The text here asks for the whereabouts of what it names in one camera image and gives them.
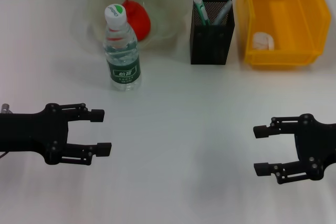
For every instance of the red-orange fruit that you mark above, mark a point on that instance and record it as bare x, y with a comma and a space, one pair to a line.
141, 22

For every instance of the green label water bottle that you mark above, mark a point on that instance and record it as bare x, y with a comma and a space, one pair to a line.
123, 72

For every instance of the yellow plastic bin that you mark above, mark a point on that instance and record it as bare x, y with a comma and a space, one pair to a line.
288, 51

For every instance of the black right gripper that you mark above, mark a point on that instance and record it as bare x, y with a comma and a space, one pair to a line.
317, 145

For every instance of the grey marker pen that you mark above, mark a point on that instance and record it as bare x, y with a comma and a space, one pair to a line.
223, 12

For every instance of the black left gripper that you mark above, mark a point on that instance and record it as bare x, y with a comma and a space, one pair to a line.
31, 132

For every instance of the green utility knife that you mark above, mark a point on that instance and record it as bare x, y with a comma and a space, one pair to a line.
201, 9

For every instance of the white paper ball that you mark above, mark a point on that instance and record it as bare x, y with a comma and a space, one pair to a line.
262, 41

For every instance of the translucent glass fruit bowl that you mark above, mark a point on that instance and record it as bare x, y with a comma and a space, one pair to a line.
168, 11

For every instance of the black mesh pen holder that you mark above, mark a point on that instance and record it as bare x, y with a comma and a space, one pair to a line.
210, 45

